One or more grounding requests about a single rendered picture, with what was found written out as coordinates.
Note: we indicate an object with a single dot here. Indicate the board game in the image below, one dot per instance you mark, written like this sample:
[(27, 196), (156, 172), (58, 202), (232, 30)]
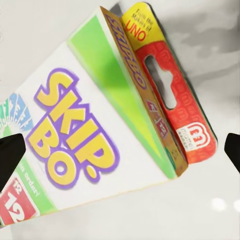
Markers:
[(94, 122)]

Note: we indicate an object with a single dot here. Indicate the desk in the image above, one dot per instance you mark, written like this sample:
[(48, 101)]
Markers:
[(204, 38)]

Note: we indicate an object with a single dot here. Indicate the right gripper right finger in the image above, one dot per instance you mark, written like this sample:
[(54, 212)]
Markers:
[(232, 149)]

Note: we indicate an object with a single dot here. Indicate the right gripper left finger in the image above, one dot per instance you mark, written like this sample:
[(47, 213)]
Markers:
[(12, 150)]

